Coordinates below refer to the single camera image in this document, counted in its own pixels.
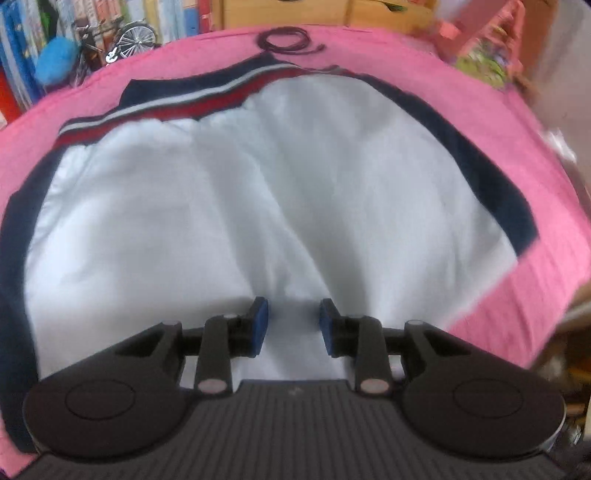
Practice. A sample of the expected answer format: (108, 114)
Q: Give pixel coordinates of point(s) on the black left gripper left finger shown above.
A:
(135, 394)

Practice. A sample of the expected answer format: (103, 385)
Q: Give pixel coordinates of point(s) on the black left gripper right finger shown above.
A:
(453, 394)

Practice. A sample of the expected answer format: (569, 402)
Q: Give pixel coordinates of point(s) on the navy and white jacket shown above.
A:
(193, 196)

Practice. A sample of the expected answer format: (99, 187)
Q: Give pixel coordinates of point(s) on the pink bunny print towel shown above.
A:
(513, 319)

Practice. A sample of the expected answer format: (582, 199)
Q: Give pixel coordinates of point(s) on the blue fuzzy ball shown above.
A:
(56, 61)

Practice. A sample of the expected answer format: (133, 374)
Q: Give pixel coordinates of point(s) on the miniature bicycle model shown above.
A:
(109, 42)

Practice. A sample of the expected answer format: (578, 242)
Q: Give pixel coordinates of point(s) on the pink toy house box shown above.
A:
(484, 40)

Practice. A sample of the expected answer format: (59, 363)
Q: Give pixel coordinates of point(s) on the wooden desktop drawer organizer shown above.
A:
(408, 17)

